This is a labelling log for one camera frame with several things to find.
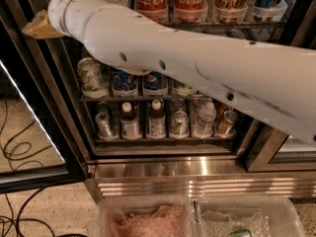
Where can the left tea bottle white cap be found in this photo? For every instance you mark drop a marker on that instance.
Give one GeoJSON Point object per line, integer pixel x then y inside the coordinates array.
{"type": "Point", "coordinates": [129, 122]}

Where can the stainless steel fridge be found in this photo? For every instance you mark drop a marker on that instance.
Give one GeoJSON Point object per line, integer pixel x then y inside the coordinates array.
{"type": "Point", "coordinates": [252, 163]}

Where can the front right pepsi can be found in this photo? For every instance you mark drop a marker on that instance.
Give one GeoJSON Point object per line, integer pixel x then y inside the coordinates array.
{"type": "Point", "coordinates": [155, 81]}

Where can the front white green soda can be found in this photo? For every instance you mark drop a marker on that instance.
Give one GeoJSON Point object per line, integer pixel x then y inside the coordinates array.
{"type": "Point", "coordinates": [89, 71]}

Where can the clear water bottle bottom shelf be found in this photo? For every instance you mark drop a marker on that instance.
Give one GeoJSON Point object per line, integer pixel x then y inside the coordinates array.
{"type": "Point", "coordinates": [204, 121]}

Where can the green white can bottom shelf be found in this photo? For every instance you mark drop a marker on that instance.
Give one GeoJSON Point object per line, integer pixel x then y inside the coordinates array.
{"type": "Point", "coordinates": [179, 124]}

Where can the right tea bottle white cap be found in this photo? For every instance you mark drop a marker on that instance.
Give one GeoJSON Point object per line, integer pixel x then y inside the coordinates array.
{"type": "Point", "coordinates": [156, 121]}

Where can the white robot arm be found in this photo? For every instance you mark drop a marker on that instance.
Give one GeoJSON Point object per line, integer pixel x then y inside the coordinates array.
{"type": "Point", "coordinates": [275, 84]}

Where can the front left pepsi can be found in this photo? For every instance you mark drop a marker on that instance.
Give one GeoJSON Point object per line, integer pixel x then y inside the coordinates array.
{"type": "Point", "coordinates": [123, 81]}

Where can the open glass fridge door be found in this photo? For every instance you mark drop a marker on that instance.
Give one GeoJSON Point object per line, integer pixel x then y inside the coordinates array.
{"type": "Point", "coordinates": [37, 149]}

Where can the coca-cola bottle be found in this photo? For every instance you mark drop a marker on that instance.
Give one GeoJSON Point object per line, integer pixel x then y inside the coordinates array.
{"type": "Point", "coordinates": [188, 10]}
{"type": "Point", "coordinates": [155, 10]}

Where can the left clear plastic bin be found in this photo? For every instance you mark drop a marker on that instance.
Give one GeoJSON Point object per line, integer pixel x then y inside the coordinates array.
{"type": "Point", "coordinates": [153, 216]}

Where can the green can in bin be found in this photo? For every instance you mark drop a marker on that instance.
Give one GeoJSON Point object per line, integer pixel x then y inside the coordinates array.
{"type": "Point", "coordinates": [241, 233]}

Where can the bronze can bottom shelf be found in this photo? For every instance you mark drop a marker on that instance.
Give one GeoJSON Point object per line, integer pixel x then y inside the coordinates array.
{"type": "Point", "coordinates": [226, 124]}

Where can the left coca-cola bottle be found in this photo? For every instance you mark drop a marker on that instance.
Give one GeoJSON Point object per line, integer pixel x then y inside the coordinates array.
{"type": "Point", "coordinates": [155, 10]}

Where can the tea bottle white cap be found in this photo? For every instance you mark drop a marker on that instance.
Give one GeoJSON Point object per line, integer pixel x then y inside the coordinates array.
{"type": "Point", "coordinates": [156, 121]}
{"type": "Point", "coordinates": [129, 122]}

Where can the pepsi can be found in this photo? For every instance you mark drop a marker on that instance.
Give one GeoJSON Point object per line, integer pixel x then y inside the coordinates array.
{"type": "Point", "coordinates": [155, 81]}
{"type": "Point", "coordinates": [123, 81]}

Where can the silver can bottom shelf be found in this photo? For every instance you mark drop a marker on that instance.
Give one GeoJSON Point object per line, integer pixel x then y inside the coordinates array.
{"type": "Point", "coordinates": [104, 125]}

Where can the clear plastic bin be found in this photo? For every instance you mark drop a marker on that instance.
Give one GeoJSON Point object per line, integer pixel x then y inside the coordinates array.
{"type": "Point", "coordinates": [263, 216]}
{"type": "Point", "coordinates": [153, 216]}

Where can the right clear plastic bin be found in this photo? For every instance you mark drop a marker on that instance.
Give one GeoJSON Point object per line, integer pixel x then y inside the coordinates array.
{"type": "Point", "coordinates": [263, 216]}

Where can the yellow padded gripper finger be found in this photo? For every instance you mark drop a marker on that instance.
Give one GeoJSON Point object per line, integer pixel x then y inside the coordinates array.
{"type": "Point", "coordinates": [40, 27]}

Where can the right coca-cola bottle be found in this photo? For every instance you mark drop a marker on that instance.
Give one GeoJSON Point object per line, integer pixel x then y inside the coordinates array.
{"type": "Point", "coordinates": [188, 10]}

